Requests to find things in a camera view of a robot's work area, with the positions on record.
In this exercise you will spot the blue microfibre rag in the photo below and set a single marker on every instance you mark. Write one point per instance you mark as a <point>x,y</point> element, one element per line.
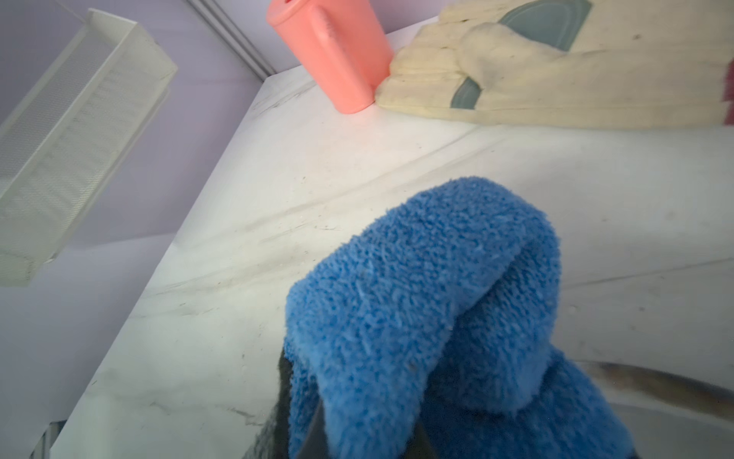
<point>429,336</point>

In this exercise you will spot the small sickle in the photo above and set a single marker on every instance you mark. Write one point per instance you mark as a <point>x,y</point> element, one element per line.
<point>634,385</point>

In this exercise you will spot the pink watering can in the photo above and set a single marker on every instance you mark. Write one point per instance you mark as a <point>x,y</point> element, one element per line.
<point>340,43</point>

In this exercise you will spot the lower white mesh shelf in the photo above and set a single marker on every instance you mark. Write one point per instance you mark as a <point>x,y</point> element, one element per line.
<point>69,134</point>

